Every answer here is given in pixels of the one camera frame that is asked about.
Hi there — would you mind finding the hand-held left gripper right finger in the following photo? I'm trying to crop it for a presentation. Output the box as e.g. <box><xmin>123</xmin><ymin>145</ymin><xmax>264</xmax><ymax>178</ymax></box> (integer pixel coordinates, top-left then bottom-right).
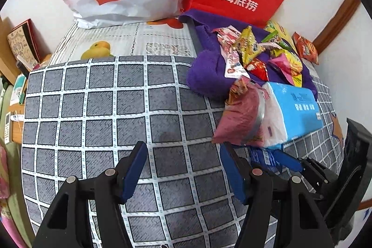
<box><xmin>220</xmin><ymin>143</ymin><xmax>333</xmax><ymax>248</ymax></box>

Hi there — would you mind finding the patterned book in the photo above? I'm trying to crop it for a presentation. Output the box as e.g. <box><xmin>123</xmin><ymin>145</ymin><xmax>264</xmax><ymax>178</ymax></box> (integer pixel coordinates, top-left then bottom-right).
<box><xmin>7</xmin><ymin>19</ymin><xmax>43</xmax><ymax>63</ymax></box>

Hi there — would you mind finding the purple towel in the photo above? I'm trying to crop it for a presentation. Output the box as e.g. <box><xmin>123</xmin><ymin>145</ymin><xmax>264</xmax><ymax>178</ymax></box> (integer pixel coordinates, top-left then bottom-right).
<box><xmin>178</xmin><ymin>9</ymin><xmax>317</xmax><ymax>100</ymax></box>

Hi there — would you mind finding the yellow chip bag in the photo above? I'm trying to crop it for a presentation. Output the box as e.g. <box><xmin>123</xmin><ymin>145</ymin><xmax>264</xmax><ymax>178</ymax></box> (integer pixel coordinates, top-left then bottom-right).
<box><xmin>263</xmin><ymin>20</ymin><xmax>297</xmax><ymax>51</ymax></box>

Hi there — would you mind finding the yellow snack packet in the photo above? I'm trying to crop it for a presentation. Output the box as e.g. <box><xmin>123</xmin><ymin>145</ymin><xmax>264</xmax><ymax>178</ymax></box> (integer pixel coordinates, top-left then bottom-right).
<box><xmin>232</xmin><ymin>26</ymin><xmax>265</xmax><ymax>65</ymax></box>

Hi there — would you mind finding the red white snack packet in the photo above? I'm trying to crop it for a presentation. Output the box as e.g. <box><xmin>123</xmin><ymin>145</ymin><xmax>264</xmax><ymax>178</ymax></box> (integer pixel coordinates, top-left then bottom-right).
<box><xmin>219</xmin><ymin>45</ymin><xmax>247</xmax><ymax>78</ymax></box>

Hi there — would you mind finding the floral bedding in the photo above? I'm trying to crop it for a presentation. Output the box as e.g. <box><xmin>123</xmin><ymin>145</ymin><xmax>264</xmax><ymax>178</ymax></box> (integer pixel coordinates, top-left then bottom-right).
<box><xmin>0</xmin><ymin>82</ymin><xmax>35</xmax><ymax>248</ymax></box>

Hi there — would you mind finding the pink foil snack bag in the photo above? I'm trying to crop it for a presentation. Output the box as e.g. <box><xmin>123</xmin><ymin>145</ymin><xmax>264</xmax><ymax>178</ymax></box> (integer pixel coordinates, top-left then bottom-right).
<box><xmin>212</xmin><ymin>76</ymin><xmax>266</xmax><ymax>147</ymax></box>

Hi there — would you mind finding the white pink candy packet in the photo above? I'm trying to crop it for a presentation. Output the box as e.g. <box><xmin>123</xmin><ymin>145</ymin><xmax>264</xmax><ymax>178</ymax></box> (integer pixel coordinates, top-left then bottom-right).
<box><xmin>212</xmin><ymin>25</ymin><xmax>242</xmax><ymax>45</ymax></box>

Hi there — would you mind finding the teal box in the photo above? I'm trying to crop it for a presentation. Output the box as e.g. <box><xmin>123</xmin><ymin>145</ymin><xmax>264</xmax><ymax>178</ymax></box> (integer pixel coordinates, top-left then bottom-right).
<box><xmin>10</xmin><ymin>74</ymin><xmax>28</xmax><ymax>106</ymax></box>

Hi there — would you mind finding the pink yellow snack bag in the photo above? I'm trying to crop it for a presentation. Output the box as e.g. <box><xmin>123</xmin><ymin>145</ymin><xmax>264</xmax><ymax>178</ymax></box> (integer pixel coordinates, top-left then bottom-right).
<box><xmin>267</xmin><ymin>49</ymin><xmax>304</xmax><ymax>89</ymax></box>

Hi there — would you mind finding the grey checked cloth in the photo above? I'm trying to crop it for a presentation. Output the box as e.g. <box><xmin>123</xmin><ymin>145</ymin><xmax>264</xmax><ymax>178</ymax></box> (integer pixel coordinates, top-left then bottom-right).
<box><xmin>20</xmin><ymin>55</ymin><xmax>346</xmax><ymax>248</ymax></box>

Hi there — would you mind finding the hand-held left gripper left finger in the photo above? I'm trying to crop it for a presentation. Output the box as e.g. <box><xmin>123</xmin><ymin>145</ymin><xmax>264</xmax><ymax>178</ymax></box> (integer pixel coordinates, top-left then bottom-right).
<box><xmin>34</xmin><ymin>141</ymin><xmax>148</xmax><ymax>248</ymax></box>

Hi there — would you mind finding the wooden door frame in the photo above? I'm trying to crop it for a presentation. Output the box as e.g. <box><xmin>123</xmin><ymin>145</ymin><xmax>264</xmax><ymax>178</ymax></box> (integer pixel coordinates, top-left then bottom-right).
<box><xmin>312</xmin><ymin>0</ymin><xmax>361</xmax><ymax>55</ymax></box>

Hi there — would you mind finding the orange chip bag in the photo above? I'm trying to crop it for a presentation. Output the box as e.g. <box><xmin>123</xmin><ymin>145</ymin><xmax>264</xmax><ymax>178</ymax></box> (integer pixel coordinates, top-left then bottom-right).
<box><xmin>291</xmin><ymin>31</ymin><xmax>319</xmax><ymax>65</ymax></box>

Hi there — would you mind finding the blue tissue pack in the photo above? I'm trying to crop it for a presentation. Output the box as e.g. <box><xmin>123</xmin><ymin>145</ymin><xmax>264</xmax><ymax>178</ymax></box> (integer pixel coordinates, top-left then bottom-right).
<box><xmin>256</xmin><ymin>81</ymin><xmax>322</xmax><ymax>150</ymax></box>

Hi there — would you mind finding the white keypad device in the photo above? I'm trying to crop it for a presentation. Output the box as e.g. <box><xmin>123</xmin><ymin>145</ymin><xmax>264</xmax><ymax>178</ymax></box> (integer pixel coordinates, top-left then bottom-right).
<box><xmin>3</xmin><ymin>111</ymin><xmax>13</xmax><ymax>144</ymax></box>

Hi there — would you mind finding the green snack packet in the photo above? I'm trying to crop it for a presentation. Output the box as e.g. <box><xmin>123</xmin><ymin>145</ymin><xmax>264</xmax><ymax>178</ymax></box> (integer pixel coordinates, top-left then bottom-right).
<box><xmin>262</xmin><ymin>31</ymin><xmax>282</xmax><ymax>43</ymax></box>

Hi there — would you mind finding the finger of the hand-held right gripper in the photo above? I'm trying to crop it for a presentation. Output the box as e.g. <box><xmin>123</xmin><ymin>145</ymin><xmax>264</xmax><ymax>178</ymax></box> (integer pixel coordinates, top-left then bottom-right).
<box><xmin>302</xmin><ymin>173</ymin><xmax>335</xmax><ymax>200</ymax></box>
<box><xmin>273</xmin><ymin>149</ymin><xmax>340</xmax><ymax>182</ymax></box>

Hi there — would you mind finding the wooden headboard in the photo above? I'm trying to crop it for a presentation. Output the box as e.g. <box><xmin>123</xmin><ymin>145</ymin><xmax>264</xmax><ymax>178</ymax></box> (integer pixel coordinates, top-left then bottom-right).
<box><xmin>0</xmin><ymin>16</ymin><xmax>22</xmax><ymax>84</ymax></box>

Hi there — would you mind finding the fruit print cloth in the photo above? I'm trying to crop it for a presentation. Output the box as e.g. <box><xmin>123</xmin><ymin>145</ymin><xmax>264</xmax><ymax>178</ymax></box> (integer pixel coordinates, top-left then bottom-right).
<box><xmin>48</xmin><ymin>18</ymin><xmax>204</xmax><ymax>63</ymax></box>

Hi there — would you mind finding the blue snack packet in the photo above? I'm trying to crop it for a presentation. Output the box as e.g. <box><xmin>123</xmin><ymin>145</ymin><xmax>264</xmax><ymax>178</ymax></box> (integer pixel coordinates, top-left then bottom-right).
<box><xmin>250</xmin><ymin>147</ymin><xmax>281</xmax><ymax>171</ymax></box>

